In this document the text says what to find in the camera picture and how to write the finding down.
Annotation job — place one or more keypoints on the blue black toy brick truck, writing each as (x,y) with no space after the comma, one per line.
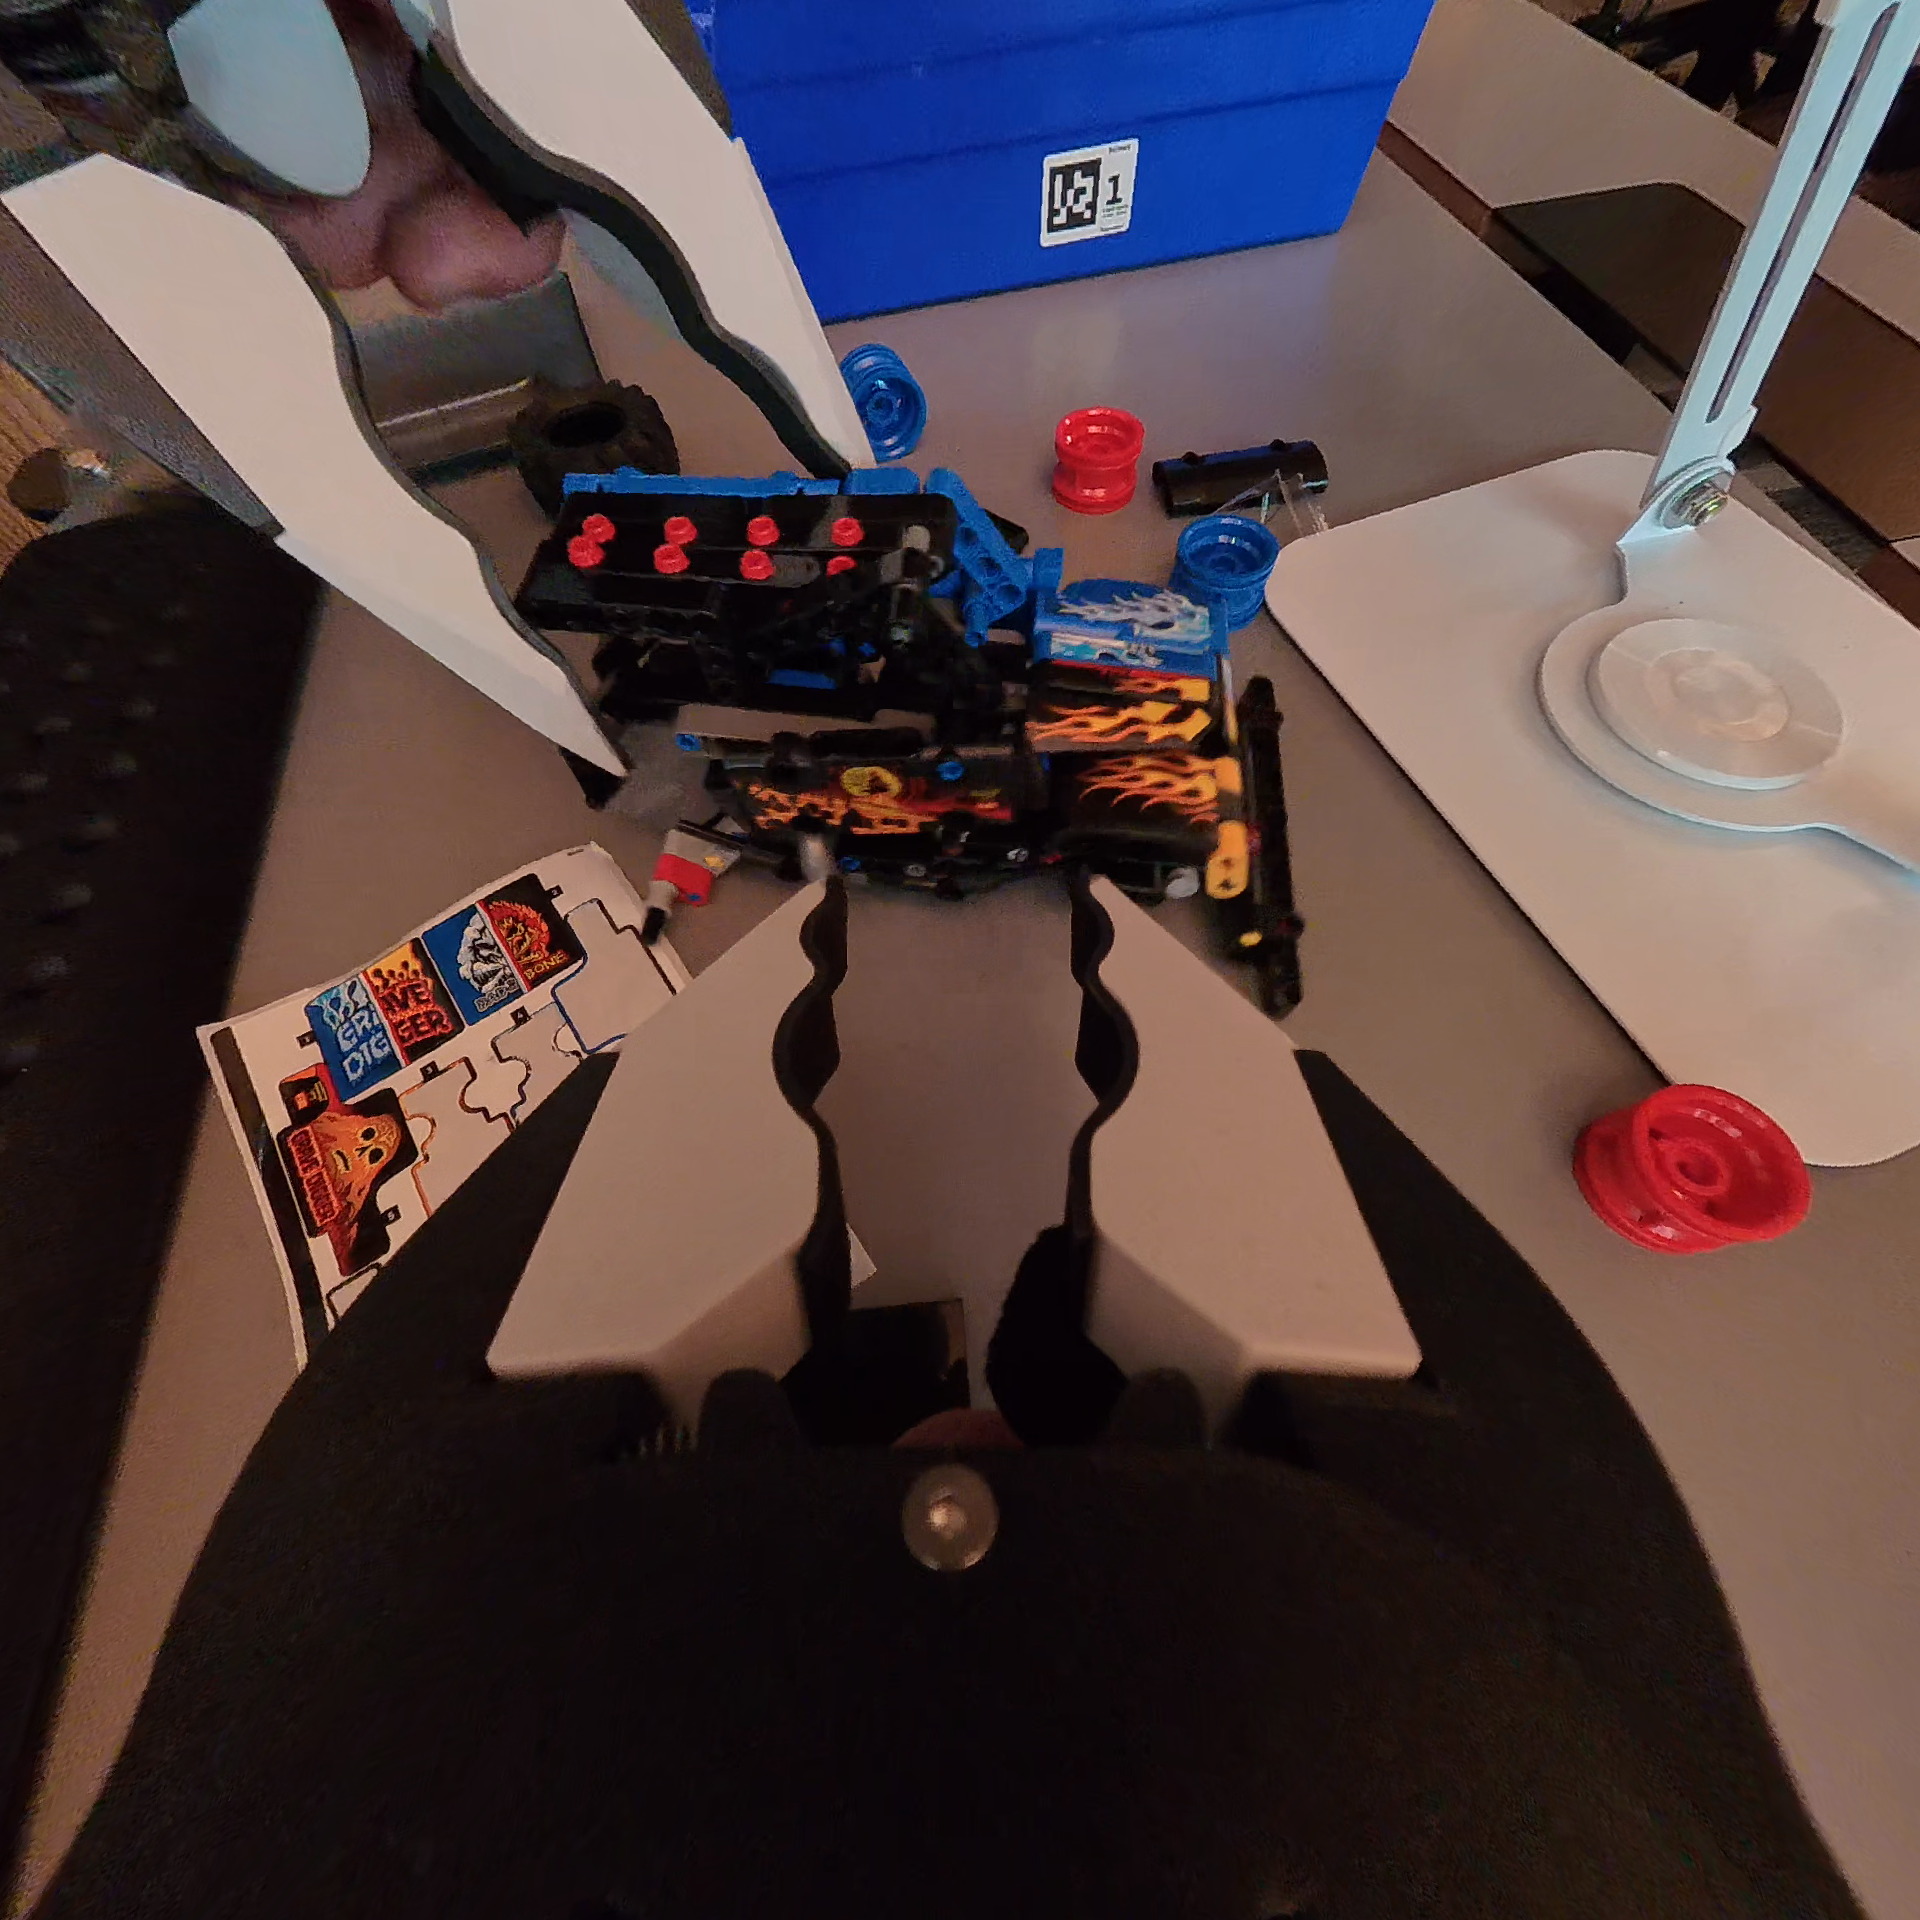
(749,601)

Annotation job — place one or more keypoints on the person's left hand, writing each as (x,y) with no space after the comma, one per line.
(416,237)

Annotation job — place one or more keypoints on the blue wheel rim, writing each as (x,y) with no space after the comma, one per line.
(885,396)
(1224,566)

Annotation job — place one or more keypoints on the red wheel rim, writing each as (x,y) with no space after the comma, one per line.
(1091,457)
(1693,1166)

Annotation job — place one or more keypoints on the black cylinder part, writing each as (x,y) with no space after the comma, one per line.
(1227,476)

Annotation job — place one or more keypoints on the sticker sheet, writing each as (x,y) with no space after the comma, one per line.
(359,1017)

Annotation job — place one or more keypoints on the white book stand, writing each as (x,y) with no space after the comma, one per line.
(1428,676)

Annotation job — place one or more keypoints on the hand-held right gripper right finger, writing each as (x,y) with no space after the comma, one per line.
(1246,1200)

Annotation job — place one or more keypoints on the blue storage bin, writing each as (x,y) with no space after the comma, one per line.
(900,150)

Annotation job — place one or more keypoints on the black rubber tire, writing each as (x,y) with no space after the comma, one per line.
(637,438)

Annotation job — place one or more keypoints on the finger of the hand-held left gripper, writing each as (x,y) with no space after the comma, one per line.
(223,374)
(658,134)

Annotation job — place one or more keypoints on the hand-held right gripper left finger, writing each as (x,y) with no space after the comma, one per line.
(658,1200)

